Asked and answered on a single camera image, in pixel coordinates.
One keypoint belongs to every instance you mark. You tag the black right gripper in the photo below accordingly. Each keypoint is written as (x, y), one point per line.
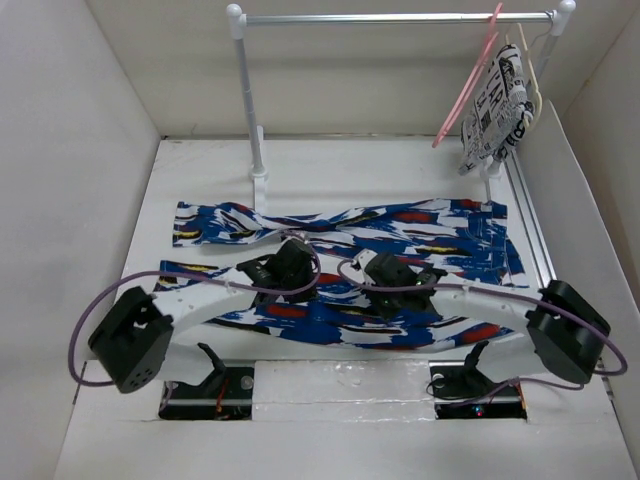
(384, 311)

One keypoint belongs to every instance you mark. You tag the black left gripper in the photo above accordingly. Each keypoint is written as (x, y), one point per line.
(308, 296)

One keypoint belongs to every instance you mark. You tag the blue white red patterned trousers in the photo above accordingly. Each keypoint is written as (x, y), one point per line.
(462, 237)

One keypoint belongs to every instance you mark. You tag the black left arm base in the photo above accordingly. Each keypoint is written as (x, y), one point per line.
(225, 394)

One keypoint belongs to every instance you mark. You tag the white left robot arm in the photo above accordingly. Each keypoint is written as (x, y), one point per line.
(136, 342)

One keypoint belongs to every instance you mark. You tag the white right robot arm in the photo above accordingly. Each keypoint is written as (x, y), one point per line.
(553, 329)

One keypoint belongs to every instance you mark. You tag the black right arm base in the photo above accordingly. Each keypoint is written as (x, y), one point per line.
(461, 392)

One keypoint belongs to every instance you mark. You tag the pink plastic hanger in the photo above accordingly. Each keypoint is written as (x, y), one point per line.
(473, 78)

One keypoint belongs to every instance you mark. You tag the cream plastic hanger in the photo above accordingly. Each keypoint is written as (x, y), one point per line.
(533, 88)

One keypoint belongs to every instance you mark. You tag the white foam front board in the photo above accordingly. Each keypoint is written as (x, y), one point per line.
(374, 391)

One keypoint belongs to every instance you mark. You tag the black white printed garment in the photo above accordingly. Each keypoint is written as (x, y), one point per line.
(499, 113)

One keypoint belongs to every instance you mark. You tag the white metal clothes rack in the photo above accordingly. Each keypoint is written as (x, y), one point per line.
(239, 22)

